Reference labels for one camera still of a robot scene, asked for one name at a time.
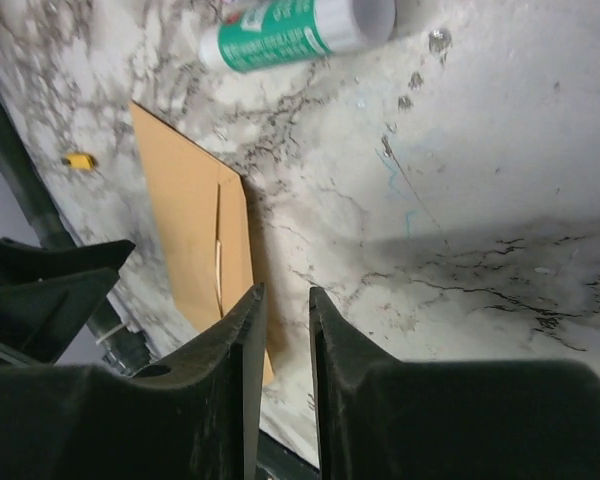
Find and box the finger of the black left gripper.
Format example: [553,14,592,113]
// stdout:
[0,238,136,285]

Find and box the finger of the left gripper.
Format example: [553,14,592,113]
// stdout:
[0,268,119,364]

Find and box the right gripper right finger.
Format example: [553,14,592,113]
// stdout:
[309,287,600,479]

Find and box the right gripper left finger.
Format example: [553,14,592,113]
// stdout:
[0,284,266,479]

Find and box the brown paper envelope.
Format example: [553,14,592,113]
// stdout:
[128,99,276,386]

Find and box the white green glue stick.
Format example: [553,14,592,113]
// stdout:
[198,0,397,73]

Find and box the yellow black utility knife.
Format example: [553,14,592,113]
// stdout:
[61,152,96,171]

